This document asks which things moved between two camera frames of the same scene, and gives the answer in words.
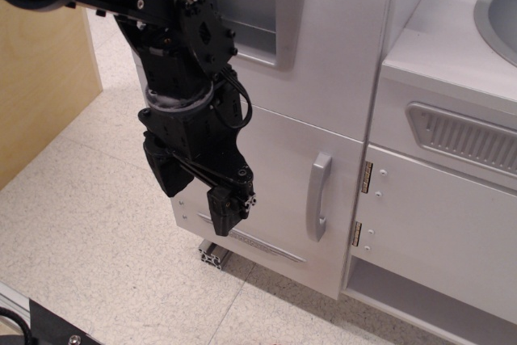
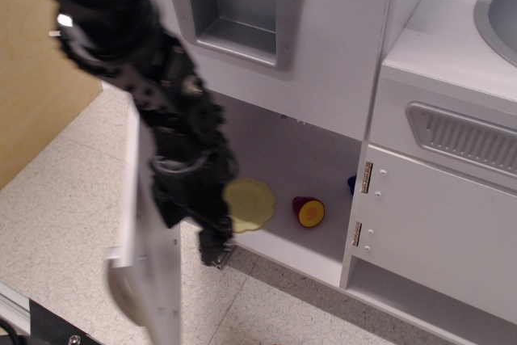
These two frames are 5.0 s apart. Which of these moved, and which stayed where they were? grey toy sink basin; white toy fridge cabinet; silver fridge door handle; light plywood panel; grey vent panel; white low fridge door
Moved: silver fridge door handle; white low fridge door
Stayed: white toy fridge cabinet; grey vent panel; light plywood panel; grey toy sink basin
